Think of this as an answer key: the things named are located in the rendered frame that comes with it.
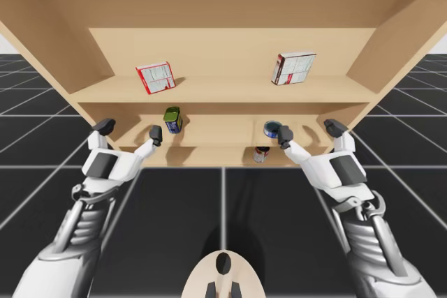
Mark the red and white can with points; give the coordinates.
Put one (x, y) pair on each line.
(261, 154)

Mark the blue flat can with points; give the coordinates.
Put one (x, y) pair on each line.
(272, 128)

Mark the pale wooden shelf unit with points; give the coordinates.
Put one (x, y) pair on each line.
(223, 15)

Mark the red and white carton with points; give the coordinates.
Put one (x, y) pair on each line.
(156, 77)
(292, 68)

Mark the tan robot part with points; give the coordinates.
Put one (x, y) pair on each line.
(222, 275)

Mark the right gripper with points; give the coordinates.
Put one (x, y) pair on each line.
(335, 169)

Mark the green and blue rectangular can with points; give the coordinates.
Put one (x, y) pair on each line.
(173, 119)

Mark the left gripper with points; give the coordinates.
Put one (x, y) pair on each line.
(108, 164)

